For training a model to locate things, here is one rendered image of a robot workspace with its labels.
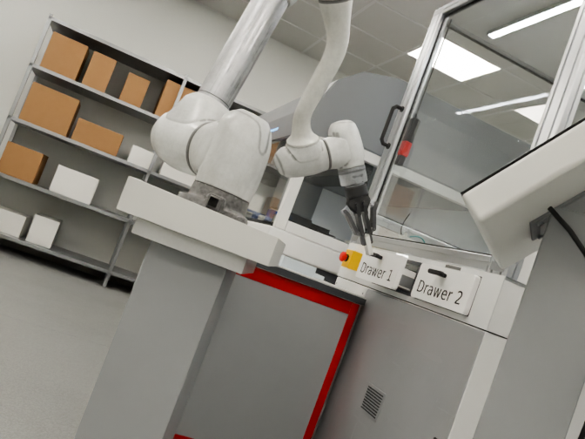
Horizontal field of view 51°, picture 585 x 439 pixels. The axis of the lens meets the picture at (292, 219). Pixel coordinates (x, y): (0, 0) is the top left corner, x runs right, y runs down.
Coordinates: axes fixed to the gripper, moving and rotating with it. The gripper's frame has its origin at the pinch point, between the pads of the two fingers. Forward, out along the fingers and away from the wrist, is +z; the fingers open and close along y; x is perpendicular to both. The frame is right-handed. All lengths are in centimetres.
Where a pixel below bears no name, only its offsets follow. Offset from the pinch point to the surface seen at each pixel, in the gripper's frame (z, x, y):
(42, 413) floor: 33, 37, -115
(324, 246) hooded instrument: 11, 80, 12
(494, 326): 18, -55, 6
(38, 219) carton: -23, 374, -135
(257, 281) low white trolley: 4.1, 11.1, -36.8
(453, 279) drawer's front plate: 8.8, -36.7, 8.0
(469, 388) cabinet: 31, -55, -4
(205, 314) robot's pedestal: -3, -42, -62
